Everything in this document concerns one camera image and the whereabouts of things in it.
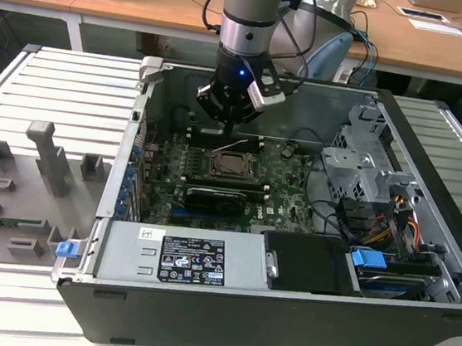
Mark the black RAM slot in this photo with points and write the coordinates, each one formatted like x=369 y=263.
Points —
x=267 y=190
x=254 y=150
x=255 y=146
x=197 y=175
x=256 y=138
x=197 y=178
x=255 y=142
x=196 y=181

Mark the flat white tablet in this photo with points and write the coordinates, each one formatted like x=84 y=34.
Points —
x=423 y=14

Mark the hard disk in blue carrier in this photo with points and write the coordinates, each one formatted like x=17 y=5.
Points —
x=369 y=260

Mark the thin metal locking lever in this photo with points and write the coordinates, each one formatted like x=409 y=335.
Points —
x=230 y=146

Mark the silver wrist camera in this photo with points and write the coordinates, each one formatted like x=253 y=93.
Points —
x=264 y=97

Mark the white paper sheet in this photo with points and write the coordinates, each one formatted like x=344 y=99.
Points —
x=437 y=27

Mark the blue case latch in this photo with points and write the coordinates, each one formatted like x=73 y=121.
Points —
x=67 y=249

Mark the silver drive bay cage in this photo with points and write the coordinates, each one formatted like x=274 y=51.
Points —
x=353 y=162

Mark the silver power supply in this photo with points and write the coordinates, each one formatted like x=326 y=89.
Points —
x=121 y=252

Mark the black and grey PC case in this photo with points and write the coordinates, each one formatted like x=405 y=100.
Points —
x=238 y=328

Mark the blue expansion slot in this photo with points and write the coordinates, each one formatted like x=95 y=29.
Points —
x=176 y=213

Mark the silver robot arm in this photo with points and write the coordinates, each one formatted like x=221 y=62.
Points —
x=250 y=0

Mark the wooden desk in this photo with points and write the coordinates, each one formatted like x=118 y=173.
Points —
x=437 y=50
x=150 y=5

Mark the silver laptop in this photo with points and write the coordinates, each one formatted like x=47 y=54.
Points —
x=436 y=2

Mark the black plastic shroud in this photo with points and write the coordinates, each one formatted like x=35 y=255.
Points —
x=308 y=261

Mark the grey parts rack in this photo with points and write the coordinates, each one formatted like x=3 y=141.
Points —
x=43 y=210

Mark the round coin battery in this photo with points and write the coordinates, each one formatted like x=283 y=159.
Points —
x=288 y=150

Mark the CPU socket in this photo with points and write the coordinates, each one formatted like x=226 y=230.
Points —
x=211 y=166

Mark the green motherboard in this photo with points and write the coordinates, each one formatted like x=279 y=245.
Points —
x=279 y=187

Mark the cardboard box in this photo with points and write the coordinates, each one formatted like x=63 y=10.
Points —
x=158 y=43

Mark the green RAM stick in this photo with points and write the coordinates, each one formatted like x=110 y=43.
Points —
x=0 y=219

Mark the graphics card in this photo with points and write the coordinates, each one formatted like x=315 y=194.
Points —
x=215 y=200

